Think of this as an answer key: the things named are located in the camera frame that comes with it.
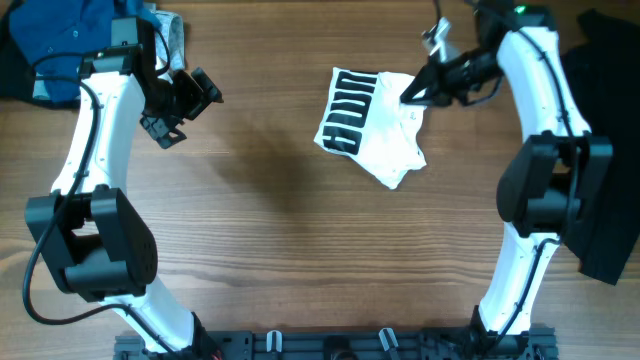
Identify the black garment under pile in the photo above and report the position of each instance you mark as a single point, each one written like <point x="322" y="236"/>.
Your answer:
<point x="17" y="78"/>

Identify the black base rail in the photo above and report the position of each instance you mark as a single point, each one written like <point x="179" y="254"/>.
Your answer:
<point x="429" y="343"/>

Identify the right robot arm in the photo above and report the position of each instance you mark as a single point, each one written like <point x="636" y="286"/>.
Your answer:
<point x="546" y="190"/>

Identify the white t-shirt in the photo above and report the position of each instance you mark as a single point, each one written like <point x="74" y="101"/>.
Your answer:
<point x="365" y="121"/>

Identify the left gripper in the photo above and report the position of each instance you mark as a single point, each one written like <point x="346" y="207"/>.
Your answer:
<point x="197" y="102"/>

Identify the blue button shirt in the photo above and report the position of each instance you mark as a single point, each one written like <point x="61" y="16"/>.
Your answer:
<point x="53" y="36"/>

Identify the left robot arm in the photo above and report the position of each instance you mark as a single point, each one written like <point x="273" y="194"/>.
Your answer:
<point x="87" y="232"/>

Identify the black garment at right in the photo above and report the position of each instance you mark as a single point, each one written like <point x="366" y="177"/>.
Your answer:
<point x="603" y="74"/>

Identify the light grey folded garment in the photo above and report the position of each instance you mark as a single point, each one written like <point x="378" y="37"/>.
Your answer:
<point x="170" y="49"/>

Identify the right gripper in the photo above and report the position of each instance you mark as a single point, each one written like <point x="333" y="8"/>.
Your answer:
<point x="426" y="77"/>

